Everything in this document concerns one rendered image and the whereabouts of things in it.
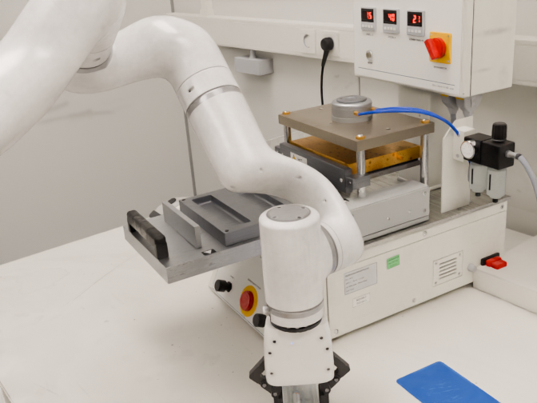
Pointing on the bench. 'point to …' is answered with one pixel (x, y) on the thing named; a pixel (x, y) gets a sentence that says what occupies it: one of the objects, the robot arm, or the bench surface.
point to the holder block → (229, 213)
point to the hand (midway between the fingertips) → (301, 402)
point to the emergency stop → (246, 301)
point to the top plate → (359, 122)
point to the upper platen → (390, 153)
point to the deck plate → (429, 207)
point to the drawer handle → (137, 222)
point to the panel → (240, 279)
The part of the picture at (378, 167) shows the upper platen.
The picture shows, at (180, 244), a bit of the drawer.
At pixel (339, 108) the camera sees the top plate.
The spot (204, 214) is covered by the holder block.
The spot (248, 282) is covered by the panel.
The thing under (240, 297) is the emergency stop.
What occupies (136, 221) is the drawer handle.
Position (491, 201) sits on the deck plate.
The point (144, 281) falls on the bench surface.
